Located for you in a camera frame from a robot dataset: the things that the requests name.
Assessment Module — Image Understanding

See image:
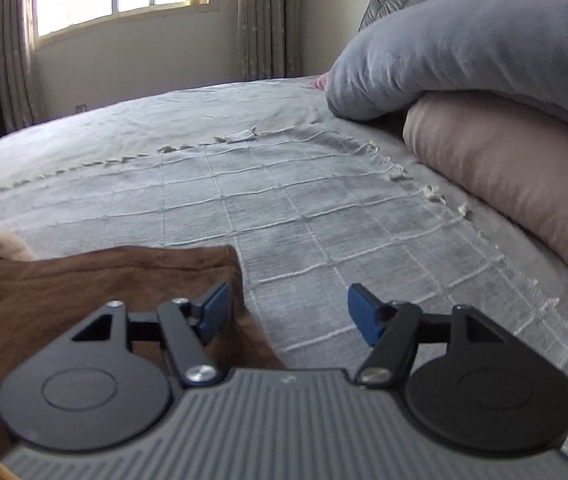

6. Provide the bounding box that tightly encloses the right beige curtain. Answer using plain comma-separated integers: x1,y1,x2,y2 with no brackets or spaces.
237,0,302,81

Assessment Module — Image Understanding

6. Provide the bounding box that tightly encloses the brown coat with fur collar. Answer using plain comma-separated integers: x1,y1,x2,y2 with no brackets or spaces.
0,231,288,466

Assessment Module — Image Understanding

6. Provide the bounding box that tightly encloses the beige curtain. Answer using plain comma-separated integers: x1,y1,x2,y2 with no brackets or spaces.
237,0,302,81
0,0,45,132

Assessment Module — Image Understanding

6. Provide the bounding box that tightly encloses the pink folded quilt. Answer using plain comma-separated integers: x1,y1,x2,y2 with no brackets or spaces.
403,92,568,264

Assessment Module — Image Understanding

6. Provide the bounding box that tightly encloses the left beige curtain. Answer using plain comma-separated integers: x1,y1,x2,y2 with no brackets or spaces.
0,0,45,132

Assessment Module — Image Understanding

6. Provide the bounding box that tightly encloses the grey checked bedspread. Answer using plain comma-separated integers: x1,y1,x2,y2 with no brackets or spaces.
0,78,568,453

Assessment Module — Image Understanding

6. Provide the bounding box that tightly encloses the grey-blue folded duvet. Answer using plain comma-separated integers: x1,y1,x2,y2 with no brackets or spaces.
325,0,568,123

